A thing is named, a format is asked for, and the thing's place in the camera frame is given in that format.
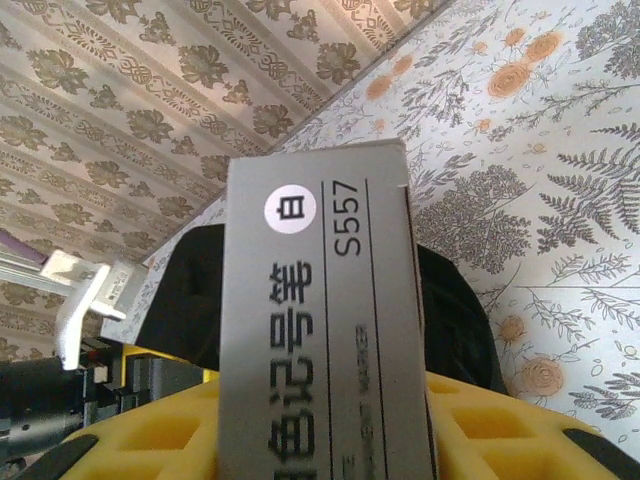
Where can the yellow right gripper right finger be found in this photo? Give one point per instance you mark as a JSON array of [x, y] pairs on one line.
[[500, 440]]

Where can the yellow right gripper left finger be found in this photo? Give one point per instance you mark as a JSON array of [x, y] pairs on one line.
[[165, 440]]

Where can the black fabric backpack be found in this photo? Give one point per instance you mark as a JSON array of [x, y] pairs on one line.
[[190, 300]]

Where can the grey marker pen box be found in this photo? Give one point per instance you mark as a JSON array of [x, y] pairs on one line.
[[325, 300]]

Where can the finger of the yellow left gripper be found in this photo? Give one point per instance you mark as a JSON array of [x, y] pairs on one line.
[[170, 372]]

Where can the white plastic bracket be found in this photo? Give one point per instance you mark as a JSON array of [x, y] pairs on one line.
[[85, 295]]

